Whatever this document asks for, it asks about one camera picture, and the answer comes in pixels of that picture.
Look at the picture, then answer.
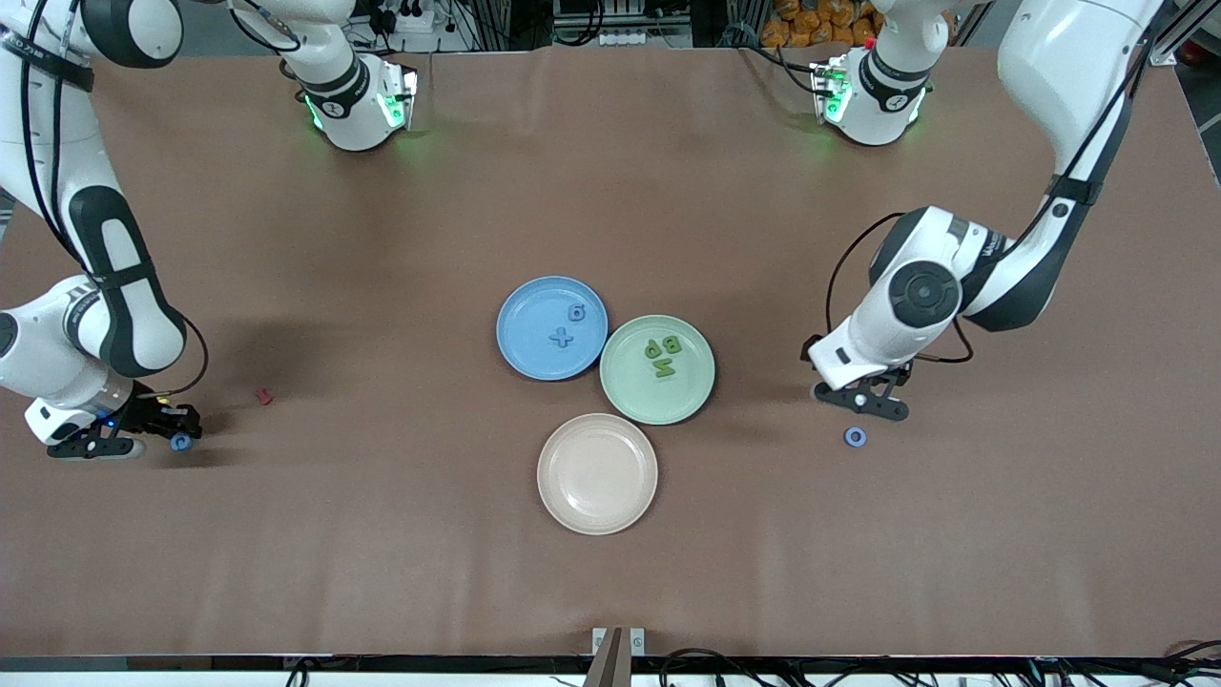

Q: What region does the blue plate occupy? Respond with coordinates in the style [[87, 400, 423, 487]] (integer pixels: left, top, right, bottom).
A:
[[496, 276, 610, 382]]

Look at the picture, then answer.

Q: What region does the bag of orange items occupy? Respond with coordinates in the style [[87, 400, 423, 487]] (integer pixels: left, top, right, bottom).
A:
[[760, 0, 879, 49]]

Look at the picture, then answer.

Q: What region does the beige plate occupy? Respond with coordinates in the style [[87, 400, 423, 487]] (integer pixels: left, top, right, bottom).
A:
[[536, 412, 659, 536]]

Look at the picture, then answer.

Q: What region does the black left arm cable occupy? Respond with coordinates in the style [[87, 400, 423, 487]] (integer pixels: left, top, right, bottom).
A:
[[801, 0, 1184, 365]]

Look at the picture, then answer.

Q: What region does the green plate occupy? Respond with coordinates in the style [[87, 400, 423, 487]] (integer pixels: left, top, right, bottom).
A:
[[599, 314, 716, 427]]

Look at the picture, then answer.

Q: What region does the aluminium frame profile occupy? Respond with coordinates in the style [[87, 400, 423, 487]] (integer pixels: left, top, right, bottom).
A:
[[1149, 0, 1205, 68]]

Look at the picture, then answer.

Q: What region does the metal table edge bracket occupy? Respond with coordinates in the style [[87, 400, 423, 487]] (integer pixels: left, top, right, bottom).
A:
[[591, 627, 647, 657]]

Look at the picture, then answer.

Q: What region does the grey camera pole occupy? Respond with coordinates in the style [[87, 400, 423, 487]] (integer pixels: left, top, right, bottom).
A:
[[582, 627, 623, 687]]

